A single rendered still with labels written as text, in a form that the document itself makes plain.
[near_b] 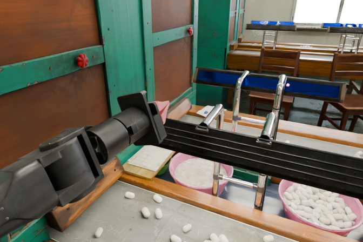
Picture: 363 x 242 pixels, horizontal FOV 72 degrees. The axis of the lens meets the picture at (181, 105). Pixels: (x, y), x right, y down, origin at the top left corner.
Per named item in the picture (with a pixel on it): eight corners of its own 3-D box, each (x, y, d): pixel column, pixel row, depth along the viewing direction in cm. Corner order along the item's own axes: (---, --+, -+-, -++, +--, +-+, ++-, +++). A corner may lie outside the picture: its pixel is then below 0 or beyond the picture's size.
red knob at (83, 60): (80, 69, 73) (78, 54, 71) (74, 69, 73) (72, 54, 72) (91, 66, 76) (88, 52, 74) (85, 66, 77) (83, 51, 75)
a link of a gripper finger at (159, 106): (161, 123, 57) (135, 143, 49) (151, 94, 55) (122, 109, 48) (186, 121, 53) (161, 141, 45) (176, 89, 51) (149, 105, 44)
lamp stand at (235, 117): (269, 186, 106) (287, 87, 88) (223, 174, 113) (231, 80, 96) (274, 162, 122) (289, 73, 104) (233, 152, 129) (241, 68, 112)
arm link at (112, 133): (108, 168, 36) (93, 132, 34) (80, 168, 40) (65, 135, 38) (138, 145, 41) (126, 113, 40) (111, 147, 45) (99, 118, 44)
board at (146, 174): (150, 181, 96) (150, 178, 95) (119, 170, 101) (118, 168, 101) (185, 140, 123) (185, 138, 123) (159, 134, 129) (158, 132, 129)
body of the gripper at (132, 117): (140, 141, 50) (114, 160, 44) (122, 94, 48) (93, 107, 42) (165, 140, 47) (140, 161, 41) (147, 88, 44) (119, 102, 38)
